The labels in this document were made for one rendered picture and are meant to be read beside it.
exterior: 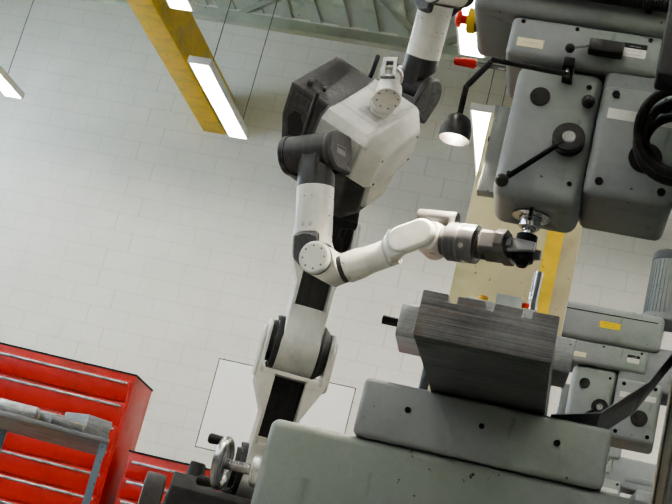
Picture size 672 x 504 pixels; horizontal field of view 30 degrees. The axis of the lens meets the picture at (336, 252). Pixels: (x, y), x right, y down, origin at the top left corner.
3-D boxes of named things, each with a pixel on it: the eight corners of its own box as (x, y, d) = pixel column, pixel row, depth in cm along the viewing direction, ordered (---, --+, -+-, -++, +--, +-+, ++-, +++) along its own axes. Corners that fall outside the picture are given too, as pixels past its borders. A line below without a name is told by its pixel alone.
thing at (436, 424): (351, 432, 248) (365, 375, 251) (370, 459, 281) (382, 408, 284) (602, 489, 238) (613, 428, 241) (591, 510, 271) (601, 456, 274)
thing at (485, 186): (476, 189, 277) (495, 104, 282) (477, 195, 280) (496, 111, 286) (494, 192, 276) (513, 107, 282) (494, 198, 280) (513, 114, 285)
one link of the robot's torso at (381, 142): (246, 183, 326) (279, 76, 302) (321, 135, 350) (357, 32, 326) (334, 247, 318) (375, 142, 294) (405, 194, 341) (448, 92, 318)
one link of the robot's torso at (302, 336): (255, 370, 331) (296, 214, 348) (318, 388, 333) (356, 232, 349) (263, 356, 317) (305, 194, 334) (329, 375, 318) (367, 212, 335)
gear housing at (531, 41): (504, 52, 275) (513, 13, 277) (505, 99, 298) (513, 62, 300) (658, 77, 268) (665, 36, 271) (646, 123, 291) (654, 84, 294)
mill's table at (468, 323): (411, 334, 207) (422, 288, 209) (449, 451, 323) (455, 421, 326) (550, 363, 202) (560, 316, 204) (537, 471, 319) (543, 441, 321)
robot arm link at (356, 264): (383, 263, 281) (307, 290, 286) (398, 273, 290) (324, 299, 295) (372, 220, 284) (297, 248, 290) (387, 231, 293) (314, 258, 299)
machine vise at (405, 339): (394, 335, 247) (406, 283, 250) (398, 352, 261) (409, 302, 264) (569, 373, 241) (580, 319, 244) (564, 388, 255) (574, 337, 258)
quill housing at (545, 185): (490, 191, 267) (520, 59, 276) (492, 223, 287) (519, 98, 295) (579, 207, 263) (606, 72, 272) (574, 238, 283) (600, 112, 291)
